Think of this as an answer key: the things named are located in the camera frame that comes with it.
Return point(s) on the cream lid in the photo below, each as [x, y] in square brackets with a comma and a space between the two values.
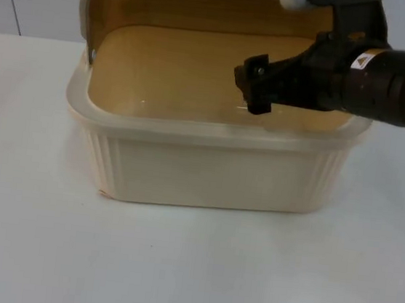
[204, 9]

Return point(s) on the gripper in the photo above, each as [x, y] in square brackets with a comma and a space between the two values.
[328, 74]

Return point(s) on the cream box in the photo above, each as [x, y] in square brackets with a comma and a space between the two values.
[200, 173]

